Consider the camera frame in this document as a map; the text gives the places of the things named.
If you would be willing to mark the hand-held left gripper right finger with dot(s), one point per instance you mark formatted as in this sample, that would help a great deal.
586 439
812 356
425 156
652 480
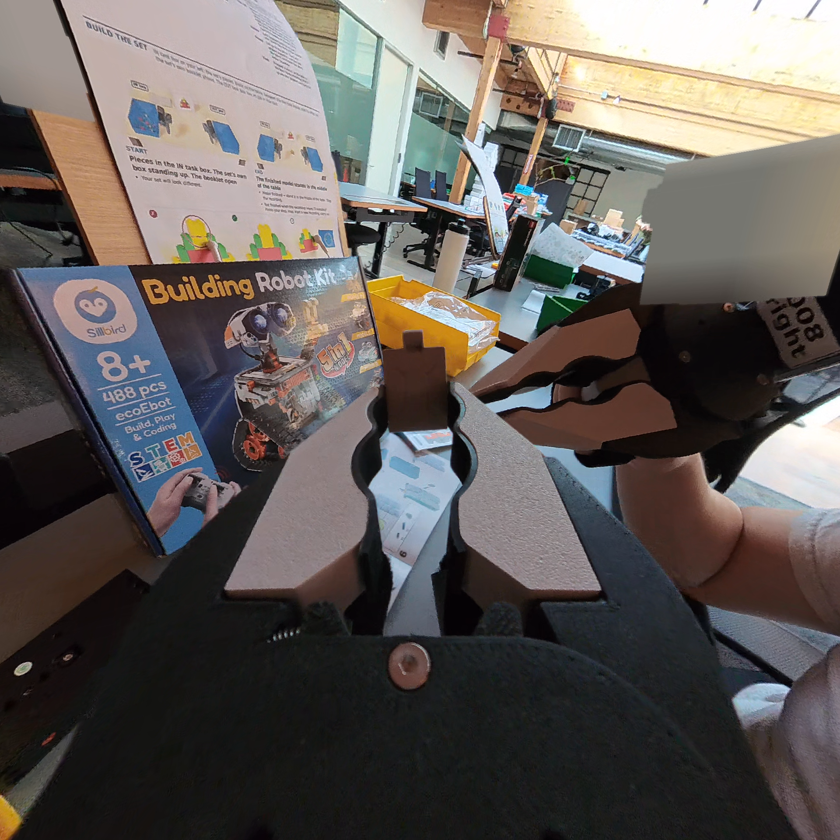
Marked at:
525 525

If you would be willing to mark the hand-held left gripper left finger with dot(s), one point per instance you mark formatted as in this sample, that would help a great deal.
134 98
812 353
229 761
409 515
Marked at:
302 525

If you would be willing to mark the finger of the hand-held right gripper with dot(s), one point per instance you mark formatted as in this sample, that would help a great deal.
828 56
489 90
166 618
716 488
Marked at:
610 420
571 348

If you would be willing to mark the grey panel part with tab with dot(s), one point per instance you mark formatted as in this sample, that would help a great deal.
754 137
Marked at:
417 387

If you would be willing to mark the person's right forearm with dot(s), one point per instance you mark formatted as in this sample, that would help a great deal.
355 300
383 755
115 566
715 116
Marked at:
689 538

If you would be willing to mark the grey desk with wooden edge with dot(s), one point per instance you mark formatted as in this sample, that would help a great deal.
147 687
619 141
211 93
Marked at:
499 302

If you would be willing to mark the wooden office desk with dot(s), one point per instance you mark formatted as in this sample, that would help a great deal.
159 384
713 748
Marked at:
446 205
374 195

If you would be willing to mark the green plastic bin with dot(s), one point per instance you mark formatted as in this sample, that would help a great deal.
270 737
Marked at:
548 272
558 312

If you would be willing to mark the white paper sheet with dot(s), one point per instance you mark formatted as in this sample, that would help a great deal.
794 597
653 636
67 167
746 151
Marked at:
561 246

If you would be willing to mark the tall black carton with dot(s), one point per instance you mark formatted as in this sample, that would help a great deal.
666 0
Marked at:
515 253

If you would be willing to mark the open instruction booklet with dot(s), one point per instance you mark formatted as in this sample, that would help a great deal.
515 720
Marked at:
410 499

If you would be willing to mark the clear plastic bags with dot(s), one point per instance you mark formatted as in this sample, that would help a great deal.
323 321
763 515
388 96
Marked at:
453 315

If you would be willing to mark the printed sticker sheet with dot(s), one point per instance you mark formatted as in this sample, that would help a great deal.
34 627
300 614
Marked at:
426 438

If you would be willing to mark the white water bottle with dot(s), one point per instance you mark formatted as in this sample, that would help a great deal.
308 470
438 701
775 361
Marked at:
451 262

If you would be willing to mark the curved white poster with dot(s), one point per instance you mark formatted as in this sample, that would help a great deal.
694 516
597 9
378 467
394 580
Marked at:
489 190

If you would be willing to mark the blue robot kit box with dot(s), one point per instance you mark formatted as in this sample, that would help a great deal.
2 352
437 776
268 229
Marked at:
164 394

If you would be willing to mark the person's white shirt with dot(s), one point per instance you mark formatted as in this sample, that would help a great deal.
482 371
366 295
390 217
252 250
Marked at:
814 558

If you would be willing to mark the black electronic brick block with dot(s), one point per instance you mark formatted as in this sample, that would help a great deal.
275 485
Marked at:
65 656

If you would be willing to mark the wooden display board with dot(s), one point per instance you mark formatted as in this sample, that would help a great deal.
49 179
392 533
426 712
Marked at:
85 190

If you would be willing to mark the white printed instruction sheet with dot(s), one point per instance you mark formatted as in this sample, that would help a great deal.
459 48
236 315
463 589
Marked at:
216 131

